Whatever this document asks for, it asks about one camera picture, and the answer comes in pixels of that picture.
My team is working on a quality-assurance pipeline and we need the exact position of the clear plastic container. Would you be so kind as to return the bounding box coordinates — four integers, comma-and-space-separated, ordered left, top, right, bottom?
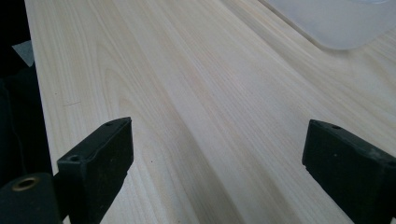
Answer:
258, 0, 396, 51

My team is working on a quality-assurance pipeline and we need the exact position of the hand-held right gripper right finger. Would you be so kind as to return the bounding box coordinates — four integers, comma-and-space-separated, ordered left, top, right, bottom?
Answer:
301, 119, 396, 224

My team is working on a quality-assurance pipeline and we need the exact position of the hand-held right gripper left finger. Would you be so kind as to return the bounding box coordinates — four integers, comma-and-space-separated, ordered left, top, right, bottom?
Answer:
56, 117, 134, 224

